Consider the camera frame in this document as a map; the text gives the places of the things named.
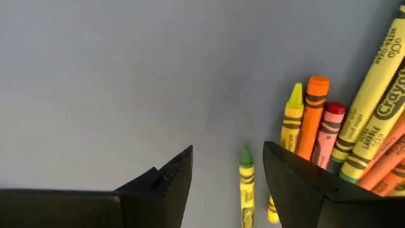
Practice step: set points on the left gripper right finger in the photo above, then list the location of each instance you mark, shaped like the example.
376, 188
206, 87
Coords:
316, 202

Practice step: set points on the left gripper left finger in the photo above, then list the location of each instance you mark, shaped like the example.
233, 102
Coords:
126, 209

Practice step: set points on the red crayon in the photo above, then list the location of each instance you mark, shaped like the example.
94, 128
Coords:
329, 133

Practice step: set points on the yellow green crayon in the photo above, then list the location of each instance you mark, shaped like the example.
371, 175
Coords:
292, 120
246, 190

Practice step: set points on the grey table mat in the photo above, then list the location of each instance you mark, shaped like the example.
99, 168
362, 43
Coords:
110, 79

